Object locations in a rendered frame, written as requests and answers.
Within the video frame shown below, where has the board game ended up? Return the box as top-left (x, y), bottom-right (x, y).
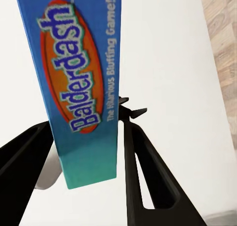
top-left (17, 0), bottom-right (122, 190)

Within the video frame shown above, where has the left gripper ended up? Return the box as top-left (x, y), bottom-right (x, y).
top-left (118, 97), bottom-right (147, 122)

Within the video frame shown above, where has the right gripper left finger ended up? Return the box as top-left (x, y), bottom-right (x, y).
top-left (0, 121), bottom-right (54, 226)

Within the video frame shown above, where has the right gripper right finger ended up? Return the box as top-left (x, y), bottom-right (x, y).
top-left (123, 120), bottom-right (207, 226)

